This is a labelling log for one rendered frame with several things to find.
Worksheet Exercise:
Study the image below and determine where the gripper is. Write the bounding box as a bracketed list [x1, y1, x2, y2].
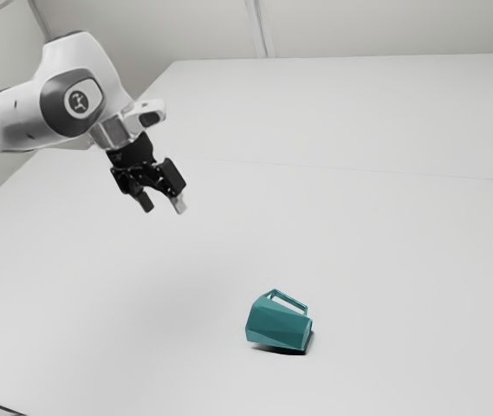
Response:
[104, 132, 188, 216]

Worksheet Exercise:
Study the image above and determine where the teal faceted mug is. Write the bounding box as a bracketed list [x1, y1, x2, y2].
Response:
[244, 288, 315, 354]

